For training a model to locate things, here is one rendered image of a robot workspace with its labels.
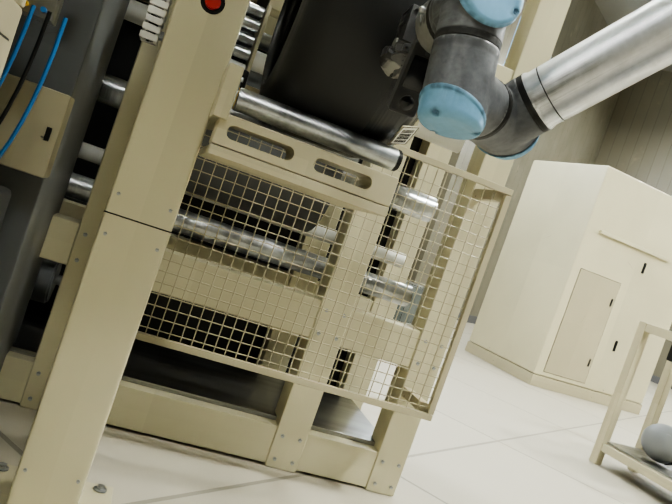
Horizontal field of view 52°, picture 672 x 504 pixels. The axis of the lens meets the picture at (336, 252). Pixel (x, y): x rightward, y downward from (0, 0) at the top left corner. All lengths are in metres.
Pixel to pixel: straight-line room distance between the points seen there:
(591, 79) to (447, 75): 0.20
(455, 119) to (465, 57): 0.08
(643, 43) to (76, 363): 1.10
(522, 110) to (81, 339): 0.90
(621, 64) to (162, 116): 0.81
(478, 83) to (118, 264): 0.78
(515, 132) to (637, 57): 0.18
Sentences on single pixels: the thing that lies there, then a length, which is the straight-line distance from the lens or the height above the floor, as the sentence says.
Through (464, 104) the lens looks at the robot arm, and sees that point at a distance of 0.90.
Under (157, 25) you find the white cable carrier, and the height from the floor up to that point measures 0.99.
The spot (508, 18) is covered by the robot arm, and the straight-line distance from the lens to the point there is 0.95.
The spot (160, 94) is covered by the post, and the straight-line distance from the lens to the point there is 1.37.
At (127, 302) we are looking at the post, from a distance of 1.39.
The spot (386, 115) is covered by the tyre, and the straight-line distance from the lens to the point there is 1.32.
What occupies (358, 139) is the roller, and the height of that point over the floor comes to 0.91.
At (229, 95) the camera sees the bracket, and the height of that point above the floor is 0.89.
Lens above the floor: 0.74
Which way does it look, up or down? 2 degrees down
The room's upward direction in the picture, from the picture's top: 19 degrees clockwise
